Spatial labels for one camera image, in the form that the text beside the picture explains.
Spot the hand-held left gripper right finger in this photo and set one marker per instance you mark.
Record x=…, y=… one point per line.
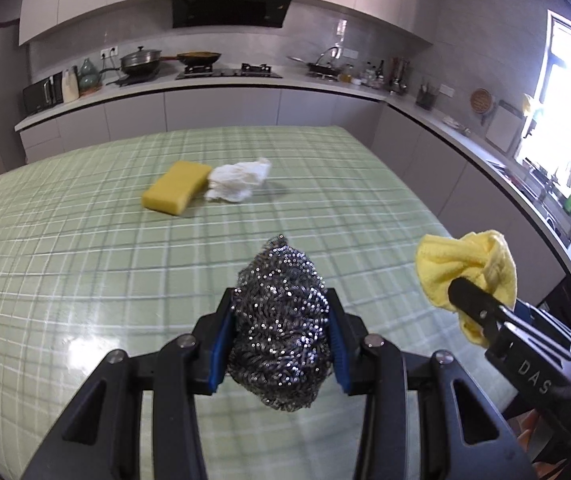
x=340, y=350

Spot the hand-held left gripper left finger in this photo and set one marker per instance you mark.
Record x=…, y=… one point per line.
x=218, y=345

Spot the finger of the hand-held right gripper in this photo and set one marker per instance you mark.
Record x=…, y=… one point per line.
x=535, y=322
x=473, y=301

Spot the yellow cloth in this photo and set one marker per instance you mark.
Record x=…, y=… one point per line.
x=465, y=255

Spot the steel wool scourer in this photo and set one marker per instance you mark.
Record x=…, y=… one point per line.
x=280, y=320

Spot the kitchen sink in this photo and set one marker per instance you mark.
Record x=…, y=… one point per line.
x=530, y=185

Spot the green checked tablecloth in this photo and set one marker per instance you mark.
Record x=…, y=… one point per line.
x=90, y=260

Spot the yellow sponge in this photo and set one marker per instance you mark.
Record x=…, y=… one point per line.
x=175, y=187

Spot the kitchen counter with cabinets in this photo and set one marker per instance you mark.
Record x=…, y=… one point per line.
x=415, y=145

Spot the crumpled white tissue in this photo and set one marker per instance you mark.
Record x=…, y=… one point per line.
x=235, y=177

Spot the white cutting board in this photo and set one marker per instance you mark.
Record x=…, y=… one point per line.
x=503, y=127

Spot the yellow hanging glove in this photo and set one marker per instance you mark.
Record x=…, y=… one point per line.
x=528, y=112

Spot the round woven trivet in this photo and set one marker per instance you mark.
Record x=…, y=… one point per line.
x=481, y=100

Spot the black chopstick basket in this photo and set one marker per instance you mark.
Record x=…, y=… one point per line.
x=426, y=99

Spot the window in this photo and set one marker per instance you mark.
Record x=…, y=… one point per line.
x=570, y=110

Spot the utensil holder with utensils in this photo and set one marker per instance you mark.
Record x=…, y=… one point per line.
x=399, y=80

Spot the group of condiment bottles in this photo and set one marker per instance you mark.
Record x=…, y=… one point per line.
x=365, y=76

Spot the gas stove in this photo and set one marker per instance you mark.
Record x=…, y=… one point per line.
x=230, y=72

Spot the black frying pan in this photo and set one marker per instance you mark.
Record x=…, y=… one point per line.
x=198, y=56

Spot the grey wok with lid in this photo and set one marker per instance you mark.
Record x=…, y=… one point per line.
x=140, y=60

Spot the white jug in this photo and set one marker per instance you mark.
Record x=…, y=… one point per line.
x=70, y=87

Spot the green glass teapot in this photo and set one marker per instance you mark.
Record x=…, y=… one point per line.
x=89, y=77

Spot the black microwave oven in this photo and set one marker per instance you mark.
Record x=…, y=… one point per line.
x=40, y=95

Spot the black range hood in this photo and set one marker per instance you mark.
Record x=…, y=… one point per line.
x=230, y=2

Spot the white wall socket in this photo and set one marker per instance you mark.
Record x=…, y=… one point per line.
x=446, y=90
x=350, y=53
x=109, y=52

